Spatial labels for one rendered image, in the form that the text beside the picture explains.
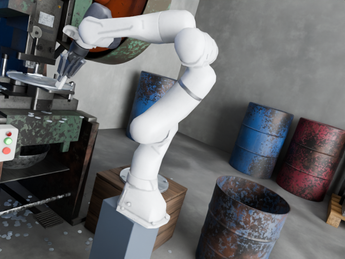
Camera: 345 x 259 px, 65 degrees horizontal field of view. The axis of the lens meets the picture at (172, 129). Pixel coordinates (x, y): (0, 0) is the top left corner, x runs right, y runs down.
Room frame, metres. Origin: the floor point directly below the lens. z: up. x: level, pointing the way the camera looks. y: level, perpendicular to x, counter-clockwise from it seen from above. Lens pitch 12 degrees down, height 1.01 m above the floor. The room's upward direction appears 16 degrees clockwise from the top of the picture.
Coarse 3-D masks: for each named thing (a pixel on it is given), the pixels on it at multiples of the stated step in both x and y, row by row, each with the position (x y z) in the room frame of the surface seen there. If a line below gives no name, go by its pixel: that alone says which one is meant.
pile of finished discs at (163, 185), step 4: (128, 168) 1.56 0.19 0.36; (124, 172) 1.49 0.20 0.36; (120, 176) 1.42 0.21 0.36; (124, 176) 1.45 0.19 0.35; (160, 176) 1.58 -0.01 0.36; (124, 180) 1.37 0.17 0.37; (160, 180) 1.52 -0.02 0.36; (164, 180) 1.54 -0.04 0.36; (160, 184) 1.46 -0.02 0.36; (164, 184) 1.48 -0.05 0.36; (168, 184) 1.48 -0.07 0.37; (160, 188) 1.42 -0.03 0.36; (164, 188) 1.43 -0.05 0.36; (160, 192) 1.38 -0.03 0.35
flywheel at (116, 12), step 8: (96, 0) 1.64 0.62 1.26; (104, 0) 1.62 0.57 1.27; (112, 0) 1.62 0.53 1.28; (120, 0) 1.59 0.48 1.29; (128, 0) 1.57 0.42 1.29; (136, 0) 1.54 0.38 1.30; (144, 0) 1.47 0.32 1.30; (112, 8) 1.62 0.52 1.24; (120, 8) 1.59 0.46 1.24; (128, 8) 1.56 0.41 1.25; (136, 8) 1.49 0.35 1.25; (144, 8) 1.47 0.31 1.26; (112, 16) 1.61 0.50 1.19; (120, 16) 1.58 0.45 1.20; (128, 16) 1.55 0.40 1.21; (72, 40) 1.70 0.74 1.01; (96, 48) 1.60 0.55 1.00; (104, 48) 1.57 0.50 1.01
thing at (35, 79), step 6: (12, 72) 1.28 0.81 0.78; (18, 72) 1.32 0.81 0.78; (12, 78) 1.15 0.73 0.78; (18, 78) 1.19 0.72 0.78; (24, 78) 1.23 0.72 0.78; (30, 78) 1.24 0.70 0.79; (36, 78) 1.29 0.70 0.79; (42, 78) 1.33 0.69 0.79; (48, 78) 1.42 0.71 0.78; (36, 84) 1.15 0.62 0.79; (42, 84) 1.21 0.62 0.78; (48, 84) 1.25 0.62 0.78; (54, 84) 1.29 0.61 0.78; (66, 84) 1.40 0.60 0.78
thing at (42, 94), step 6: (30, 84) 1.24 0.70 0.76; (30, 90) 1.24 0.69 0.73; (36, 90) 1.22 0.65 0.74; (42, 90) 1.24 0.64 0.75; (48, 90) 1.14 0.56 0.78; (54, 90) 1.16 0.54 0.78; (60, 90) 1.19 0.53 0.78; (66, 90) 1.24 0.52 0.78; (30, 96) 1.23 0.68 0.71; (36, 96) 1.22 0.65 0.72; (42, 96) 1.25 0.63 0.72; (48, 96) 1.27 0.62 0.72; (36, 102) 1.23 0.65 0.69; (42, 102) 1.25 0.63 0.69; (48, 102) 1.28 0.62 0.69; (36, 108) 1.23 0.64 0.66; (42, 108) 1.26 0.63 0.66; (48, 108) 1.28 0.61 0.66
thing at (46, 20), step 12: (48, 0) 1.30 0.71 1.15; (36, 12) 1.26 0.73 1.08; (48, 12) 1.31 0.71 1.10; (60, 12) 1.36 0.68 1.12; (36, 24) 1.27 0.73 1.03; (48, 24) 1.32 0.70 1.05; (12, 36) 1.30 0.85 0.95; (24, 36) 1.25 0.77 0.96; (36, 36) 1.27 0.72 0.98; (48, 36) 1.33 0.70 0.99; (12, 48) 1.29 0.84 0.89; (24, 48) 1.25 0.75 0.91; (36, 48) 1.25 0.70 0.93; (48, 48) 1.30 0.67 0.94
